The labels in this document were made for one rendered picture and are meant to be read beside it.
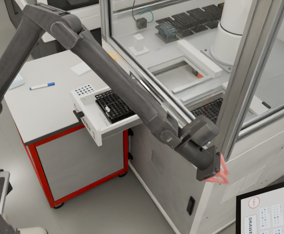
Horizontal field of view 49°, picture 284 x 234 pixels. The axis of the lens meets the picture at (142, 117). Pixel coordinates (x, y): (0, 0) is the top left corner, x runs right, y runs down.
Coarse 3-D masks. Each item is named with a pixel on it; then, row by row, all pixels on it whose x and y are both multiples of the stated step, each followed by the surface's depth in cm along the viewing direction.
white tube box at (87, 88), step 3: (87, 84) 170; (90, 84) 170; (81, 87) 168; (84, 87) 168; (87, 87) 168; (90, 87) 169; (72, 90) 166; (75, 90) 167; (78, 90) 167; (81, 90) 167; (84, 90) 168; (87, 90) 167; (90, 90) 167; (93, 90) 167; (78, 93) 165; (81, 93) 165; (84, 93) 165; (87, 93) 165; (78, 96) 163
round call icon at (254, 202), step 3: (258, 195) 99; (249, 198) 101; (252, 198) 100; (255, 198) 99; (258, 198) 98; (249, 201) 100; (252, 201) 99; (255, 201) 98; (258, 201) 97; (249, 204) 100; (252, 204) 99; (255, 204) 98; (258, 204) 97; (249, 207) 99; (252, 207) 98; (255, 207) 97; (258, 207) 96
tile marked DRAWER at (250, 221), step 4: (248, 216) 97; (252, 216) 96; (256, 216) 95; (244, 220) 97; (248, 220) 96; (252, 220) 95; (256, 220) 94; (244, 224) 96; (248, 224) 95; (252, 224) 94; (256, 224) 93; (244, 228) 95; (248, 228) 94; (252, 228) 93; (256, 228) 92; (244, 232) 95; (248, 232) 93; (252, 232) 92; (256, 232) 91
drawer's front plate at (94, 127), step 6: (72, 96) 146; (72, 102) 151; (78, 102) 141; (78, 108) 144; (84, 108) 138; (84, 114) 138; (84, 120) 142; (90, 120) 133; (90, 126) 136; (96, 126) 131; (90, 132) 140; (96, 132) 131; (96, 138) 135
